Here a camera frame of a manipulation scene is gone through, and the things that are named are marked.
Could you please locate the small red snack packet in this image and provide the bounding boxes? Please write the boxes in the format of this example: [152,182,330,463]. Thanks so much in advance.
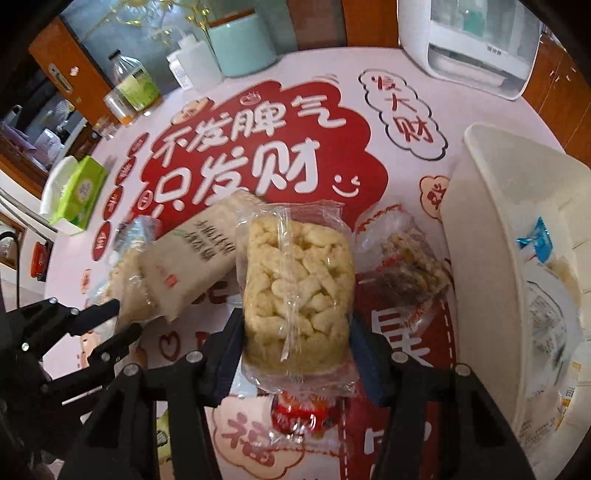
[270,390,345,437]

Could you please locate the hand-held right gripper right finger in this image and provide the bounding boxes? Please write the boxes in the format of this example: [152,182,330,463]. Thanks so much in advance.
[349,318,536,480]

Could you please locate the yellow green snack packet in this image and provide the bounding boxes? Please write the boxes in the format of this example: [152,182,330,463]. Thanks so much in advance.
[156,408,174,464]

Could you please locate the pile of snack packets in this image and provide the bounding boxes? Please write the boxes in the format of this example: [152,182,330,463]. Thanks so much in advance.
[108,216,162,324]

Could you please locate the clear nut brittle packet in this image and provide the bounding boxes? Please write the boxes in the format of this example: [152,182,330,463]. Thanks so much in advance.
[353,203,452,324]

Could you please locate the white plastic bin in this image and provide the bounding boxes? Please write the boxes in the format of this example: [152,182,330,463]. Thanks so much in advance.
[438,122,591,464]

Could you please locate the beige snack packet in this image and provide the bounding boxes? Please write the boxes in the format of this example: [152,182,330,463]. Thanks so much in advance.
[139,191,269,321]

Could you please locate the white orange snack bar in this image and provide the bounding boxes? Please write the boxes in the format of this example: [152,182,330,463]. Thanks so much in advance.
[556,360,585,416]

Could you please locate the green label glass bottle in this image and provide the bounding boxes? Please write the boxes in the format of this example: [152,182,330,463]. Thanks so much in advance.
[108,50,163,117]

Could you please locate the white countertop sterilizer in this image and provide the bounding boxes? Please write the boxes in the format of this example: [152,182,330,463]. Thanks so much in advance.
[397,0,546,101]

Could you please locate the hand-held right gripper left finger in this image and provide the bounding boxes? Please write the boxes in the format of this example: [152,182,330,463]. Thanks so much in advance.
[69,318,245,480]

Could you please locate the teal ceramic canister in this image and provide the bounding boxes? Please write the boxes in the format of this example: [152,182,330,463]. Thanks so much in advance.
[205,8,278,78]

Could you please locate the white pill bottle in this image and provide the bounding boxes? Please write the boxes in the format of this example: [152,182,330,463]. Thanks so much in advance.
[165,50,185,86]

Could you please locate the small blue snack packet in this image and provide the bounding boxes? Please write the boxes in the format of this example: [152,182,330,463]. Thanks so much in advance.
[516,218,555,259]

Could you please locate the white squeeze bottle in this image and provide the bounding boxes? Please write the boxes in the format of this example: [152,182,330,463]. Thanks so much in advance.
[178,36,223,88]

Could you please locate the clear puffed rice packet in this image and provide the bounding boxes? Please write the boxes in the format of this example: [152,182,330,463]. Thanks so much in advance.
[235,202,360,398]

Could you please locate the green tissue box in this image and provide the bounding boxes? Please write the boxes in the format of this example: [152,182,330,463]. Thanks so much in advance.
[39,154,109,232]

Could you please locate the silver metal can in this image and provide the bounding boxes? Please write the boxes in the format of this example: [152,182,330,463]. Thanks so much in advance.
[102,89,136,126]

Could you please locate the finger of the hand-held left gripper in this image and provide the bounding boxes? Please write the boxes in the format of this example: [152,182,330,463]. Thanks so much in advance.
[0,296,122,355]
[39,322,145,398]

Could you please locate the pink printed tablecloth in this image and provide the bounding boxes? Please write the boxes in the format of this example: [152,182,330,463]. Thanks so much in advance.
[39,44,591,480]

